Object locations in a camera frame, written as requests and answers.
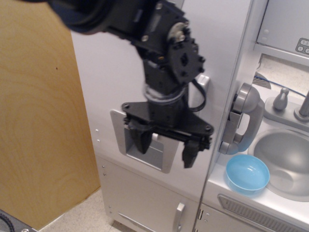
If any white toy fridge door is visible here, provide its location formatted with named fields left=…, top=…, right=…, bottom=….
left=72, top=0, right=252, bottom=201

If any grey ice dispenser panel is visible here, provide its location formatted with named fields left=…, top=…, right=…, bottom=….
left=110, top=110, right=179, bottom=174

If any light blue plastic bowl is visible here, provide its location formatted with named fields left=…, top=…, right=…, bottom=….
left=225, top=155, right=270, bottom=195

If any grey toy sink basin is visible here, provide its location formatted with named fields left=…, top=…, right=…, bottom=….
left=248, top=129, right=309, bottom=202

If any grey oven vent panel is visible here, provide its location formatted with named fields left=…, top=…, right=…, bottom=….
left=217, top=194, right=309, bottom=232

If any grey toy faucet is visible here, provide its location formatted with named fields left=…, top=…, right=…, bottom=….
left=264, top=87, right=309, bottom=132

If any white toy kitchen cabinet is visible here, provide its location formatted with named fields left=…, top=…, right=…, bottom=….
left=196, top=0, right=309, bottom=232

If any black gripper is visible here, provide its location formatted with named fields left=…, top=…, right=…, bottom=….
left=122, top=96, right=199, bottom=169

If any blue cable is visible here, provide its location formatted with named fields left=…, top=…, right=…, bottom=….
left=253, top=75, right=307, bottom=99

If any grey lower door handle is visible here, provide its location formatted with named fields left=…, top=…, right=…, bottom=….
left=173, top=203, right=185, bottom=232

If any white lower freezer door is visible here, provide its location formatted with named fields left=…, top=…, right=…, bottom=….
left=96, top=156, right=198, bottom=232

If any grey toy microwave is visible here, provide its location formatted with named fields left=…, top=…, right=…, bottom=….
left=254, top=0, right=309, bottom=66

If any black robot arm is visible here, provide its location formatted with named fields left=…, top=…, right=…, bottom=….
left=48, top=0, right=213, bottom=168

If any grey toy telephone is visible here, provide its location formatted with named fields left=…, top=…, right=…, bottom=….
left=219, top=83, right=265, bottom=155

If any black equipment base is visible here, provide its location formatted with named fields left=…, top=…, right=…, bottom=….
left=0, top=210, right=37, bottom=232

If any plywood board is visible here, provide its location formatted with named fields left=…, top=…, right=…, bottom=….
left=0, top=0, right=99, bottom=229

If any grey fridge door handle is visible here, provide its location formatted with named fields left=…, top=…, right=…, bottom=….
left=187, top=74, right=210, bottom=146

